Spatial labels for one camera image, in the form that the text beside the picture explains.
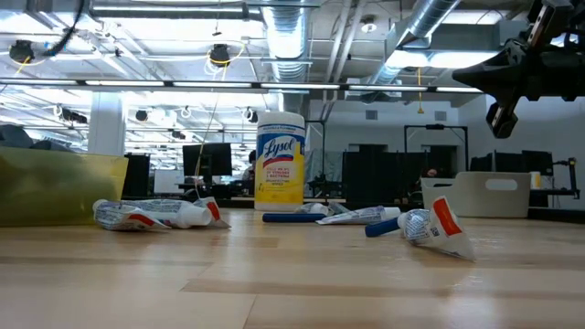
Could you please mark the bright ceiling light panel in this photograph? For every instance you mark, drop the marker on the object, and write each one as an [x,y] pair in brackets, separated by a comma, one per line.
[457,59]

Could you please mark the silver spiral air duct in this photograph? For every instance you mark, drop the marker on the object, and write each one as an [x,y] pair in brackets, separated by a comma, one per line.
[429,18]

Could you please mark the black metal frame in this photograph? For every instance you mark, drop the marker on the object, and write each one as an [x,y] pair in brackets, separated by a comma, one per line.
[434,126]

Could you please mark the yellow Lysol wipes canister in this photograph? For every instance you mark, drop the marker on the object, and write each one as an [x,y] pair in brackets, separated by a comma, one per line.
[279,173]

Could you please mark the black room partition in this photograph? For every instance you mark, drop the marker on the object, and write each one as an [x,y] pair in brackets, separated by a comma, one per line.
[379,178]

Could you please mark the black cabinet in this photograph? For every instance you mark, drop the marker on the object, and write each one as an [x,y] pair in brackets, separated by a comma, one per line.
[136,176]

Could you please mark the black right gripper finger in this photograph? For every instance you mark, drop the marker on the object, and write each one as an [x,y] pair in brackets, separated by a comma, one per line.
[500,64]
[496,84]

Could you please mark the small background wipes canister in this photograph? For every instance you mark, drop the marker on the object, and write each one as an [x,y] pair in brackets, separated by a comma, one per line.
[535,180]

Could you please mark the yellow translucent plastic bin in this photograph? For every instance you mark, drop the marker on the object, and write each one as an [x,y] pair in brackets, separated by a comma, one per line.
[59,192]

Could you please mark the person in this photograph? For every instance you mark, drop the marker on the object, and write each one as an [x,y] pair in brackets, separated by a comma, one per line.
[250,166]
[430,172]

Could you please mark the white building column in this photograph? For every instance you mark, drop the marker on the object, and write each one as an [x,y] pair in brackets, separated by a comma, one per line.
[106,132]

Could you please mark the black computer monitor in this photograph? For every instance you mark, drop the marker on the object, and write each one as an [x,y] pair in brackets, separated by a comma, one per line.
[538,162]
[215,160]
[507,162]

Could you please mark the ribbed silver ceiling duct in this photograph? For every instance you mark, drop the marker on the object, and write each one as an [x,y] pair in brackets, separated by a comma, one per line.
[287,36]

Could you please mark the black aluminium table frame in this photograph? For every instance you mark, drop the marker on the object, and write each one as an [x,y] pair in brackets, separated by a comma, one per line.
[228,203]

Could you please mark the pale translucent plastic bin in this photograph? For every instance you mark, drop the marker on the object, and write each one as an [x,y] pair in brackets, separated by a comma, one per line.
[471,203]

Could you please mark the grey wall vent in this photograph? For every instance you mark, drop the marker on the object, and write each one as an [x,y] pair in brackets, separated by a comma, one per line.
[440,116]
[371,114]

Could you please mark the white board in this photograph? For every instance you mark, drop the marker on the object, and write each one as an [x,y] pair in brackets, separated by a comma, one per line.
[166,180]

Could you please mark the long ceiling light strip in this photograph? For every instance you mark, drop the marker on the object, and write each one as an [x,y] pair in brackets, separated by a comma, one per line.
[297,86]

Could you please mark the black equipment stand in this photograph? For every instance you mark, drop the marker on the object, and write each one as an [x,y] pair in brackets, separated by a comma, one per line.
[571,178]

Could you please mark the black ceiling-mounted device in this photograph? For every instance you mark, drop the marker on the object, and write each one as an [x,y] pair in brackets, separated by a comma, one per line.
[219,55]
[21,51]

